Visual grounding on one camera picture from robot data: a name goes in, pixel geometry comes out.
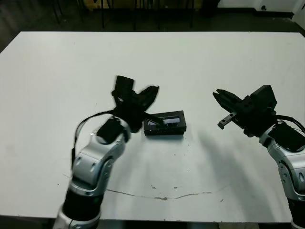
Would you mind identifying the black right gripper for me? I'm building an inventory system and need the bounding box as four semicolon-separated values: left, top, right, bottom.
213;89;277;138

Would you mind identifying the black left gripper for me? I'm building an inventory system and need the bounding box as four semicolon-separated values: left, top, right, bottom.
111;85;165;134

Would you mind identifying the black box lid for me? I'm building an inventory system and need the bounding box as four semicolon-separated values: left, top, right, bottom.
143;110;187;137

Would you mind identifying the dark waste bin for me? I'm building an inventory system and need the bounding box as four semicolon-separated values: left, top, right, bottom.
200;0;220;17

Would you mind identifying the black mesh office chair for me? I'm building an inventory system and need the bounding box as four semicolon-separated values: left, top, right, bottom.
101;0;137;31

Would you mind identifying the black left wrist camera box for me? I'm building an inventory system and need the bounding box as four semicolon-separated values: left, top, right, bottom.
111;75;135;97

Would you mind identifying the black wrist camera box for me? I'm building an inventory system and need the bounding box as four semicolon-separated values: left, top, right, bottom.
111;75;135;97
249;84;277;109

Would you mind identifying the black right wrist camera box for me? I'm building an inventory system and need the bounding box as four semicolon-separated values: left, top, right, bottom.
249;84;277;109

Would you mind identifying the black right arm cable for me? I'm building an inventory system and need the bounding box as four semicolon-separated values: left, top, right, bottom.
274;114;305;134

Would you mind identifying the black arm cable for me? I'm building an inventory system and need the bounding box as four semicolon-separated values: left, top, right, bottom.
71;108;117;170
274;114;305;134

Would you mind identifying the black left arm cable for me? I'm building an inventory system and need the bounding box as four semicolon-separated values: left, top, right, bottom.
71;108;117;170

